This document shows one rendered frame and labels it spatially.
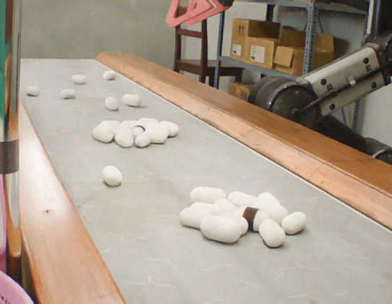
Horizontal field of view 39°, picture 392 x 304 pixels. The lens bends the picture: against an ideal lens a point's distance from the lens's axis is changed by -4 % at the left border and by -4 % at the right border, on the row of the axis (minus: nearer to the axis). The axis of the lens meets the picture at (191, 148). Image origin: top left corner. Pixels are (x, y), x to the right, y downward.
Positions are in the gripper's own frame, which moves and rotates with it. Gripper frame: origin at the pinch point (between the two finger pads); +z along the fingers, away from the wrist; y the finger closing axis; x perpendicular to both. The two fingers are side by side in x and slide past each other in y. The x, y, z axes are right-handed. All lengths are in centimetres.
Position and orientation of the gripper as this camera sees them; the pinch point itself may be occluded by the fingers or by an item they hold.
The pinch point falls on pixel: (181, 20)
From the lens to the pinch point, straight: 95.8
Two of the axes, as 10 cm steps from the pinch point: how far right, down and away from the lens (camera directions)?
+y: 2.7, -2.2, 9.4
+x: -6.9, -7.2, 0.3
